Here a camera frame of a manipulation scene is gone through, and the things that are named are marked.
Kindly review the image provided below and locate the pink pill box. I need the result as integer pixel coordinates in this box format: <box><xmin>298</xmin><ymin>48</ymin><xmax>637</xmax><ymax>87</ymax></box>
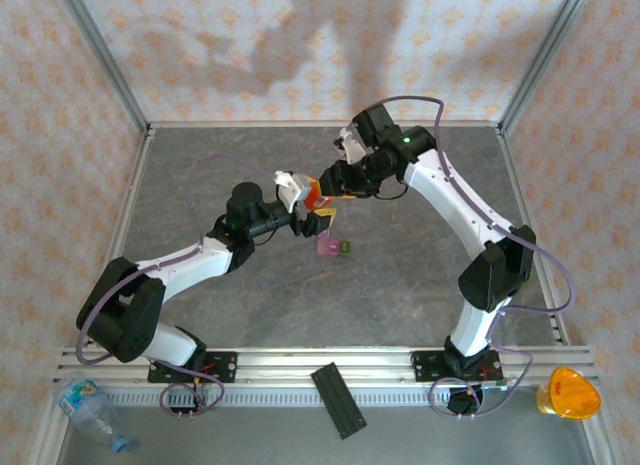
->
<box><xmin>316</xmin><ymin>229</ymin><xmax>341</xmax><ymax>259</ymax></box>

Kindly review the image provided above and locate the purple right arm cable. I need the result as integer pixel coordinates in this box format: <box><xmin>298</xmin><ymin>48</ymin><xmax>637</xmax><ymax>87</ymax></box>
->
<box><xmin>364</xmin><ymin>95</ymin><xmax>577</xmax><ymax>420</ymax></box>

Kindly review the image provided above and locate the clear plastic water bottle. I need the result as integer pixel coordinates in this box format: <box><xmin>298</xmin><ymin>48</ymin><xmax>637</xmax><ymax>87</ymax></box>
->
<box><xmin>51</xmin><ymin>372</ymin><xmax>132</xmax><ymax>455</ymax></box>

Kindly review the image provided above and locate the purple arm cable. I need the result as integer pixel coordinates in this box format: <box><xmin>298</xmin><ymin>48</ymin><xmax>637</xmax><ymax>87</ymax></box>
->
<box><xmin>364</xmin><ymin>95</ymin><xmax>577</xmax><ymax>420</ymax></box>
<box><xmin>74</xmin><ymin>153</ymin><xmax>281</xmax><ymax>419</ymax></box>

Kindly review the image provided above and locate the orange translucent plastic cup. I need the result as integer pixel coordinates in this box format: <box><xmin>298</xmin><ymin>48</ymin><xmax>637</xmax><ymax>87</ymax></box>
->
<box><xmin>535</xmin><ymin>366</ymin><xmax>603</xmax><ymax>422</ymax></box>

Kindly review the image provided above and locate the aluminium frame post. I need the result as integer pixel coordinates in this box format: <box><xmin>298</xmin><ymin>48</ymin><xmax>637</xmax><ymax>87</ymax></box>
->
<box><xmin>499</xmin><ymin>0</ymin><xmax>596</xmax><ymax>134</ymax></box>
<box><xmin>52</xmin><ymin>0</ymin><xmax>151</xmax><ymax>131</ymax></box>

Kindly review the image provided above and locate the aluminium table edge rail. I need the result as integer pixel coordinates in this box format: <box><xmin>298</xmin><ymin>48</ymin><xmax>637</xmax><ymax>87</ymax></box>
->
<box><xmin>79</xmin><ymin>128</ymin><xmax>155</xmax><ymax>349</ymax></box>
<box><xmin>497</xmin><ymin>127</ymin><xmax>571</xmax><ymax>346</ymax></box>
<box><xmin>147</xmin><ymin>119</ymin><xmax>504</xmax><ymax>131</ymax></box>

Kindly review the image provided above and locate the wide aluminium mounting rail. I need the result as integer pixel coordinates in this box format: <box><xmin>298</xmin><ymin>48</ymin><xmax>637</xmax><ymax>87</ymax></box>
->
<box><xmin>54</xmin><ymin>344</ymin><xmax>599</xmax><ymax>386</ymax></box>

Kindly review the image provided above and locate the orange pill bottle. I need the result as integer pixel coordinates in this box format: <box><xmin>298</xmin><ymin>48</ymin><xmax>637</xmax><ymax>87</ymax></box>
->
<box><xmin>303</xmin><ymin>176</ymin><xmax>335</xmax><ymax>210</ymax></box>

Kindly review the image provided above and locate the black controller box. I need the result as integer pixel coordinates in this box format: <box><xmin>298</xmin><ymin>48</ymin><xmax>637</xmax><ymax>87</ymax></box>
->
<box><xmin>167</xmin><ymin>387</ymin><xmax>206</xmax><ymax>420</ymax></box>
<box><xmin>446</xmin><ymin>384</ymin><xmax>485</xmax><ymax>417</ymax></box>

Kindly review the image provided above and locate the grey slotted cable duct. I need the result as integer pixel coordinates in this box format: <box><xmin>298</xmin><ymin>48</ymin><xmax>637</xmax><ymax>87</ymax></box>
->
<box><xmin>102</xmin><ymin>387</ymin><xmax>506</xmax><ymax>410</ymax></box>

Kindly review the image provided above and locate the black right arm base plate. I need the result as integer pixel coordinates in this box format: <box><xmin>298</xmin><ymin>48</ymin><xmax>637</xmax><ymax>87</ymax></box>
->
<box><xmin>410</xmin><ymin>349</ymin><xmax>503</xmax><ymax>385</ymax></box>

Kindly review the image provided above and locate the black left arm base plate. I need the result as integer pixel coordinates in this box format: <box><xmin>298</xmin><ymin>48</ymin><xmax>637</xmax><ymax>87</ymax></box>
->
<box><xmin>147</xmin><ymin>351</ymin><xmax>239</xmax><ymax>385</ymax></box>

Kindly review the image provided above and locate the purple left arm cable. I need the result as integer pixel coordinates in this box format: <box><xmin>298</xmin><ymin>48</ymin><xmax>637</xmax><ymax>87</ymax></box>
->
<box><xmin>74</xmin><ymin>153</ymin><xmax>281</xmax><ymax>419</ymax></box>

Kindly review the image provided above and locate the black slotted plate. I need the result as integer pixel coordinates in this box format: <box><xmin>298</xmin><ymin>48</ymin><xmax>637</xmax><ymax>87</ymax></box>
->
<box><xmin>309</xmin><ymin>363</ymin><xmax>369</xmax><ymax>441</ymax></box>

